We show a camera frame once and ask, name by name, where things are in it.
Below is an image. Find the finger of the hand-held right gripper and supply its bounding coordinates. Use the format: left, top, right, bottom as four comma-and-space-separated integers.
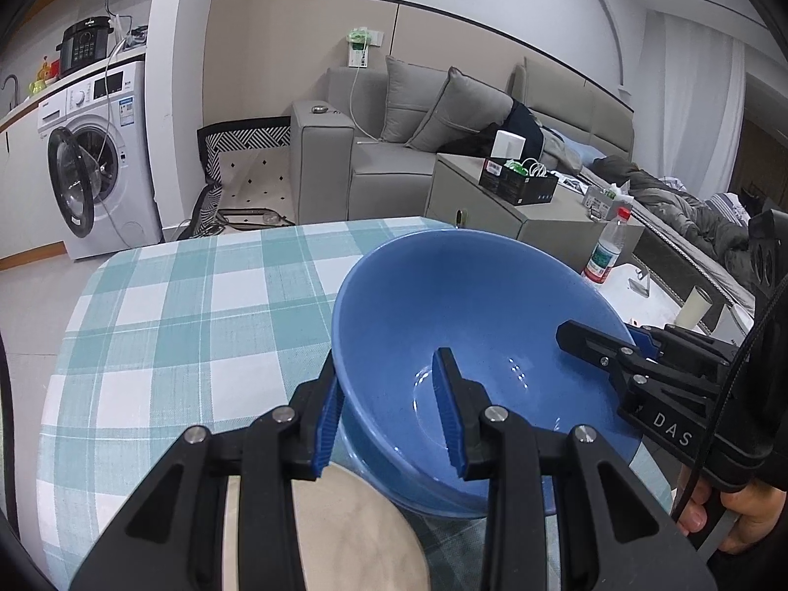
556, 320, 718, 396
626, 323, 747, 378

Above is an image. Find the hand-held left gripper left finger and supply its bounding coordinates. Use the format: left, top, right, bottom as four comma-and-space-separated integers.
69, 350, 346, 591

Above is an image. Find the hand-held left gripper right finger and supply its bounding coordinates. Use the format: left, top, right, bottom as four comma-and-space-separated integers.
432, 348, 720, 591

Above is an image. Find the small cream plate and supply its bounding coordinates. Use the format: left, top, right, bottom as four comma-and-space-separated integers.
222, 461, 428, 591

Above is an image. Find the light blue bowl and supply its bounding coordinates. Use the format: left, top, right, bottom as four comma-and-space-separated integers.
331, 229, 644, 499

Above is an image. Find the person's right hand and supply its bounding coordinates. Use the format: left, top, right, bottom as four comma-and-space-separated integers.
674, 466, 788, 556

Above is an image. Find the white coffee table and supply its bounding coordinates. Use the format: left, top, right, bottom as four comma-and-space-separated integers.
594, 262, 758, 336

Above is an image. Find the red capped plastic bottle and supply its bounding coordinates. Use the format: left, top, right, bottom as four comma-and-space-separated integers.
582, 206, 634, 285

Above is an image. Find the grey blanket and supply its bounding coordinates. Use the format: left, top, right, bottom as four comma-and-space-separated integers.
591, 157, 755, 272

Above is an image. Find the small white carton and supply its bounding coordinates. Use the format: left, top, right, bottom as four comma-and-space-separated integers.
585, 185, 635, 219

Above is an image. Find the black box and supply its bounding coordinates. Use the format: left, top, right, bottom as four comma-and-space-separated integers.
479, 159, 560, 205

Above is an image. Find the teal checkered tablecloth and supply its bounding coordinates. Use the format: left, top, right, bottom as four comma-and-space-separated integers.
37, 217, 672, 591

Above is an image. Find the grey side table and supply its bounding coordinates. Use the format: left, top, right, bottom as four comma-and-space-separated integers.
427, 153, 646, 260

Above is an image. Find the white box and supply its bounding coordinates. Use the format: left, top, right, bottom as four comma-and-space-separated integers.
491, 131, 524, 162

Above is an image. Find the dark clothing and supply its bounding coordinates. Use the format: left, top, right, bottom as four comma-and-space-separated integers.
437, 101, 546, 161

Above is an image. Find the white curtain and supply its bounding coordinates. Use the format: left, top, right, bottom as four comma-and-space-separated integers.
640, 9, 749, 198

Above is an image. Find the grey cushion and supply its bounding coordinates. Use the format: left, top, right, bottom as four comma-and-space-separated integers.
378, 55, 453, 144
403, 66, 515, 154

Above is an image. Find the grey sofa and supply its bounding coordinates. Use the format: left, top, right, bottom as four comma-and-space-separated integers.
291, 55, 635, 226

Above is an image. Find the white washing machine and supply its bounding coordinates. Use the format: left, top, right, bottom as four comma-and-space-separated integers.
37, 62, 164, 261

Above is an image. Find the white lower kitchen cabinet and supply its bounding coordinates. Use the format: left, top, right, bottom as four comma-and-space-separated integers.
0, 114, 68, 260

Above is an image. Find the black pressure cooker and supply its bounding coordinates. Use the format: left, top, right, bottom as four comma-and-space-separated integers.
57, 17, 117, 75

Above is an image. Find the yellow bottle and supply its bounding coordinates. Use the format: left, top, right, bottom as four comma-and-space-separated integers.
28, 57, 53, 95

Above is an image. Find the green white wall charger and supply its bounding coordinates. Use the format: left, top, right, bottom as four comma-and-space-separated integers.
345, 28, 381, 68

